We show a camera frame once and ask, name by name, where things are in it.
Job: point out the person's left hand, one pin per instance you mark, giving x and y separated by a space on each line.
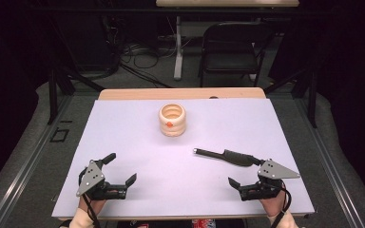
95 204

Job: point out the white table mat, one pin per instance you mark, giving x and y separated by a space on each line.
177 177

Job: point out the wooden table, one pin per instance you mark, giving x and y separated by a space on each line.
171 93

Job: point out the cream ribbed cup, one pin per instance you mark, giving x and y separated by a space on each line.
172 122

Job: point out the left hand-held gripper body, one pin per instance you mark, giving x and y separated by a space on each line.
92 177

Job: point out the aluminium floor rail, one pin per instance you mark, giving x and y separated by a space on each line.
25 164
329 164

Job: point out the person's dark printed clothing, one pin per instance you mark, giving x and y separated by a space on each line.
202 223

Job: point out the black metal stand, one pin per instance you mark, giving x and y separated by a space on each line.
312 95
53 95

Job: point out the white table leg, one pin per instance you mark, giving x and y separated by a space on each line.
178 57

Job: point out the black horizontal frame bar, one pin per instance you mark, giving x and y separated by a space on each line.
171 11

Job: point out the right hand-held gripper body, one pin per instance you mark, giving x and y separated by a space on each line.
274 171

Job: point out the black folding chair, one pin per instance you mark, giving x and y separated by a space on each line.
231 53

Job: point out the person's right hand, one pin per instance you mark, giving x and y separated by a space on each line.
274 205

